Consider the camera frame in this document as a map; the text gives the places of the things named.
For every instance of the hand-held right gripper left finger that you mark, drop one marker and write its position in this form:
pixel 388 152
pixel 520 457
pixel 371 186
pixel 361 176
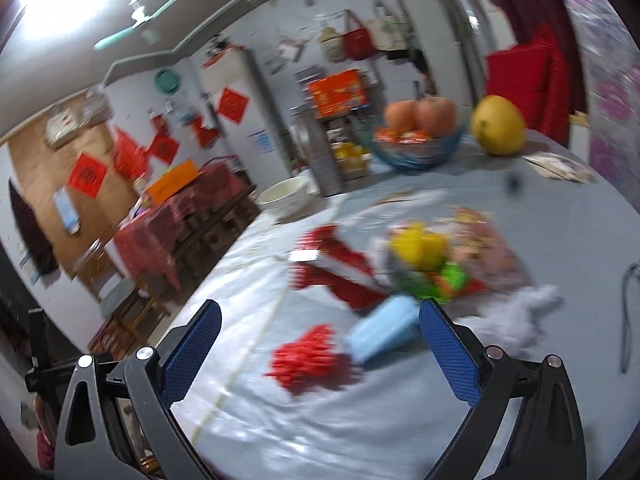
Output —
pixel 192 355

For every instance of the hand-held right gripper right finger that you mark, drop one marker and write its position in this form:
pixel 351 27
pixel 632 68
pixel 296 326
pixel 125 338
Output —
pixel 450 355

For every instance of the light blue packet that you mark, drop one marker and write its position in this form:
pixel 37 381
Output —
pixel 382 331

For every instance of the red foam fruit net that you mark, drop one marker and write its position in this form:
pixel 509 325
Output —
pixel 305 357

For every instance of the red printed carton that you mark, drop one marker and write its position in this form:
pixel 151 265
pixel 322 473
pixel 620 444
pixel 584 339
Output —
pixel 112 339

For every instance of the white crumpled tissue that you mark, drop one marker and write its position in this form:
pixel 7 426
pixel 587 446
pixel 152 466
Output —
pixel 520 317

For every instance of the wooden chair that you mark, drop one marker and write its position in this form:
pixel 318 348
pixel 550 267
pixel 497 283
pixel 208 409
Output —
pixel 120 295

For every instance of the pink clear snack bag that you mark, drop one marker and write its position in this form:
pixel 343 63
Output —
pixel 492 250

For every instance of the white tablecloth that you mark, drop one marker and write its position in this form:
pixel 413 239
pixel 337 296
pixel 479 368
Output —
pixel 350 425

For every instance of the table with red cloth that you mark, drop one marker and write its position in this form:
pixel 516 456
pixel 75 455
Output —
pixel 150 240

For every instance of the dark wooden bench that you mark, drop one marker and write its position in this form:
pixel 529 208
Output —
pixel 215 230

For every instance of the red paper box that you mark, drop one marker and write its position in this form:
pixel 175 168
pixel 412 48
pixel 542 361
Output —
pixel 342 272

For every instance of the blue white paper sheet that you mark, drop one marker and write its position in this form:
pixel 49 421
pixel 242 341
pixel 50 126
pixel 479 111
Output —
pixel 67 212

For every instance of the brown wooden door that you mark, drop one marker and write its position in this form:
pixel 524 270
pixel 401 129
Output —
pixel 42 180

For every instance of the orange cardboard box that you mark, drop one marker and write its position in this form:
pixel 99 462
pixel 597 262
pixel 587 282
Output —
pixel 172 182

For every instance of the large red diamond paper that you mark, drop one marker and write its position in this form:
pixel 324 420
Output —
pixel 87 175

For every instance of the white ceramic bowl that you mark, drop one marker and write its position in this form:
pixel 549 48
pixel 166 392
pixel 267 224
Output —
pixel 282 197

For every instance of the blue glass fruit bowl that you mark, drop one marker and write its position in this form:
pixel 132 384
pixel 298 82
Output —
pixel 415 152

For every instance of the small red diamond paper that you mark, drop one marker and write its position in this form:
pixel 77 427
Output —
pixel 162 147

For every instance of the red hanging knot decoration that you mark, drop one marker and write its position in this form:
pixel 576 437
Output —
pixel 127 152

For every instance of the paper cards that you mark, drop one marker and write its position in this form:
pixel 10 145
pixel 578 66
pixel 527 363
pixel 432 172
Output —
pixel 557 166

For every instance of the small blue fridge poster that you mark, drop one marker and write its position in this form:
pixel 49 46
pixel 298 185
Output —
pixel 260 142

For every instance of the yellow pomelo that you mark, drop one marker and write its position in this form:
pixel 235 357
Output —
pixel 497 125

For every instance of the metal thermos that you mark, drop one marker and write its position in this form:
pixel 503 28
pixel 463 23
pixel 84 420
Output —
pixel 320 155

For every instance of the red apple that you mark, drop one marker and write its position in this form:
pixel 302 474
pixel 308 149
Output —
pixel 439 115
pixel 401 116

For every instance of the red diamond paper on refrigerator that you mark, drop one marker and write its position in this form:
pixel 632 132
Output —
pixel 232 105

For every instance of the white refrigerator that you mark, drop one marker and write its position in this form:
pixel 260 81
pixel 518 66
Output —
pixel 255 85

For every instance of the red printed gift box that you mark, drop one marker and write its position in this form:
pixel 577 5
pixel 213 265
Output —
pixel 337 92

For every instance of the green ceiling fan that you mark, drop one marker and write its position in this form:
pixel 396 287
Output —
pixel 120 35

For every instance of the red tote bag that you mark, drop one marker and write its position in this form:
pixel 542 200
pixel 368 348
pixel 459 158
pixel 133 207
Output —
pixel 359 42

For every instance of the white printed tote bag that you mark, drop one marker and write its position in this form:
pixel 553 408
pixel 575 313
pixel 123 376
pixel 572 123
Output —
pixel 387 30

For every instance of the beige woven bag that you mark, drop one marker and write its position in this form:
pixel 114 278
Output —
pixel 330 45

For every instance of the floral curtain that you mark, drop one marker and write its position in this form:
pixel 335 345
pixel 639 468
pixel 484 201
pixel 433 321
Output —
pixel 605 60

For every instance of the red wall ornament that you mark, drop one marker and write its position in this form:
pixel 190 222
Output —
pixel 205 131

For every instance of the teal wall plate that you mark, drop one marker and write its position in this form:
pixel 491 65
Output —
pixel 167 80

